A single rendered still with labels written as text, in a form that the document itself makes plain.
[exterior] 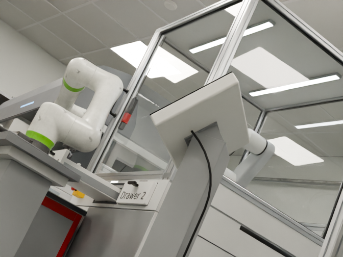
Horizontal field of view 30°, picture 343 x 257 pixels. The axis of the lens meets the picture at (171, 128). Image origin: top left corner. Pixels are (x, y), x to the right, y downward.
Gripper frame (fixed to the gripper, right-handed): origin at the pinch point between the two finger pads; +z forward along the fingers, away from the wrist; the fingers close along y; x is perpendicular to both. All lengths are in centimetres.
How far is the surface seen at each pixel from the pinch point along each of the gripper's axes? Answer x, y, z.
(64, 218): -7.0, -19.0, 19.0
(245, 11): -12, -85, -96
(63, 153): 17.8, -40.7, -3.9
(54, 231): -5.5, -18.8, 26.6
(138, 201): -12, -70, 4
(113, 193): -12.5, -43.7, 0.7
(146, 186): -11, -72, -4
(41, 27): -44, 335, -194
